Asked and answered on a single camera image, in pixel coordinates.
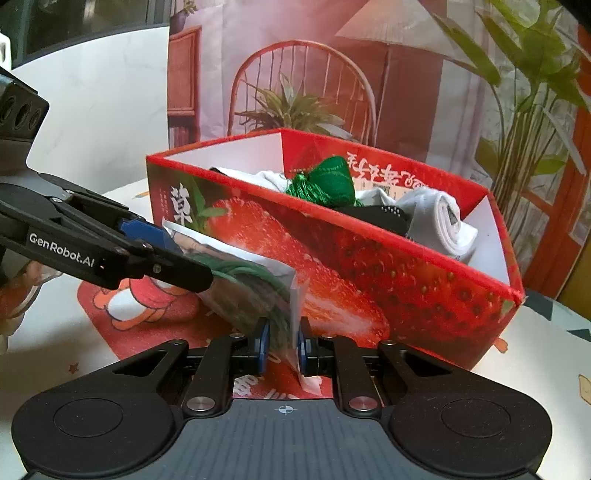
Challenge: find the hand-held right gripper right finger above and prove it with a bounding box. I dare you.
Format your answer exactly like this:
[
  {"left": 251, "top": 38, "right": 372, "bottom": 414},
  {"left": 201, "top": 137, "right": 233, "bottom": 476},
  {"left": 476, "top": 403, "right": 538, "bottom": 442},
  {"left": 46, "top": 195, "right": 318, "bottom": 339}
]
[{"left": 298, "top": 319, "right": 446, "bottom": 416}]

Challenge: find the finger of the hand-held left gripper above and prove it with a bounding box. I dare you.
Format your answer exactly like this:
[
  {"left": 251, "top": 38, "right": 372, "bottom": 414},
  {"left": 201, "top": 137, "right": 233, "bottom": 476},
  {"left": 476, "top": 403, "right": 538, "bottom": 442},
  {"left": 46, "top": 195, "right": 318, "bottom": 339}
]
[
  {"left": 39, "top": 173, "right": 183, "bottom": 252},
  {"left": 0, "top": 185, "right": 214, "bottom": 292}
]

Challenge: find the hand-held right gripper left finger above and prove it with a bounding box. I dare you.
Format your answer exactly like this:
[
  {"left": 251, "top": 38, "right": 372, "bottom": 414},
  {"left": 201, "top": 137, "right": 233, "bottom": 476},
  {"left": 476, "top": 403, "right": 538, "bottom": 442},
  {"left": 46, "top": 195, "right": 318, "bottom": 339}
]
[{"left": 113, "top": 319, "right": 271, "bottom": 416}]

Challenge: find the clear bag with green cord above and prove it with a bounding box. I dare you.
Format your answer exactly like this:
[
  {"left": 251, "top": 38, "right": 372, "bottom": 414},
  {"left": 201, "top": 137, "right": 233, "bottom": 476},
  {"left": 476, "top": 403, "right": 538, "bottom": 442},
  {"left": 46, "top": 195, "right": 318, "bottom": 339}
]
[{"left": 161, "top": 220, "right": 324, "bottom": 398}]

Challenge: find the red strawberry print cardboard box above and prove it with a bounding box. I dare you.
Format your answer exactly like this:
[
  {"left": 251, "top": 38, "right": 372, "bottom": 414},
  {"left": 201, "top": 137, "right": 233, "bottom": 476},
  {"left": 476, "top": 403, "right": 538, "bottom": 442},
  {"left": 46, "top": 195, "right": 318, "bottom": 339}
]
[{"left": 145, "top": 128, "right": 527, "bottom": 372}]

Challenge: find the white sock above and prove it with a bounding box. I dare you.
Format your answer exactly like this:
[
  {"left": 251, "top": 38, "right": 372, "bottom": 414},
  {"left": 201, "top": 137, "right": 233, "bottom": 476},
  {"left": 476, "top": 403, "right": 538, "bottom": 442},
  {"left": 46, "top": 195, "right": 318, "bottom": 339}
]
[
  {"left": 217, "top": 167, "right": 301, "bottom": 197},
  {"left": 399, "top": 190, "right": 479, "bottom": 267}
]

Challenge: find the black dotted sock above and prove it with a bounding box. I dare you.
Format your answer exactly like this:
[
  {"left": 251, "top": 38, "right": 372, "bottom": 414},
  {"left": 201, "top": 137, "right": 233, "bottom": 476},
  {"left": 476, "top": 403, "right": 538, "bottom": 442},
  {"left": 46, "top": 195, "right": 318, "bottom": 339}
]
[{"left": 337, "top": 205, "right": 411, "bottom": 241}]

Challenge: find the green tassel sachet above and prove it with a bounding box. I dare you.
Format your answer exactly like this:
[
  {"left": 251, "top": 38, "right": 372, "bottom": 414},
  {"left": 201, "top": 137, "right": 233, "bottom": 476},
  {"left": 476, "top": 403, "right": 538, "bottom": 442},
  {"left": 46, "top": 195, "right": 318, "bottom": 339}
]
[{"left": 284, "top": 156, "right": 356, "bottom": 206}]

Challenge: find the dark window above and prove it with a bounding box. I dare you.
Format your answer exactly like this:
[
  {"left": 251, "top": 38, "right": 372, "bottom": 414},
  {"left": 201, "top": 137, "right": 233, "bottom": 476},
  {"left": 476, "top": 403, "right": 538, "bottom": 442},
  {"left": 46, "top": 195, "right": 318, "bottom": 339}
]
[{"left": 0, "top": 0, "right": 171, "bottom": 70}]

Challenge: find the printed room scene wall tapestry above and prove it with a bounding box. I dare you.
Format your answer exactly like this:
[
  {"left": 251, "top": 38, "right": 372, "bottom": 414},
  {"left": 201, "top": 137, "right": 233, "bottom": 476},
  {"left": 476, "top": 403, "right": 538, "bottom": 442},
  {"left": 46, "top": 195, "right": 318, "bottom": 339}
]
[{"left": 166, "top": 0, "right": 591, "bottom": 296}]

